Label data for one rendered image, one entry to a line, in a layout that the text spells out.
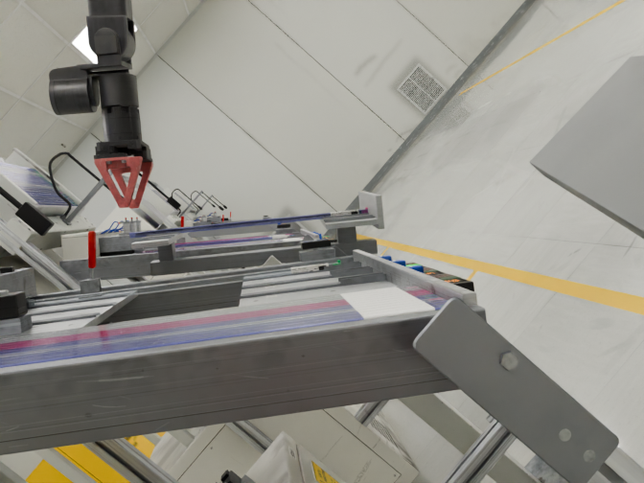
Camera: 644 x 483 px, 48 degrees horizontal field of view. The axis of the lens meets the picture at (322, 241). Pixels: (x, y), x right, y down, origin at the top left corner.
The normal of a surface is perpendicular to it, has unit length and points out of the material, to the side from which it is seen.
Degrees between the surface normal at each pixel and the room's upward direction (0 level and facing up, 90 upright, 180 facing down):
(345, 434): 90
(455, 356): 90
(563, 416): 90
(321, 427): 90
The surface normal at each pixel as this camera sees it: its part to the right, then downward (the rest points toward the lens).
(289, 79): 0.09, 0.04
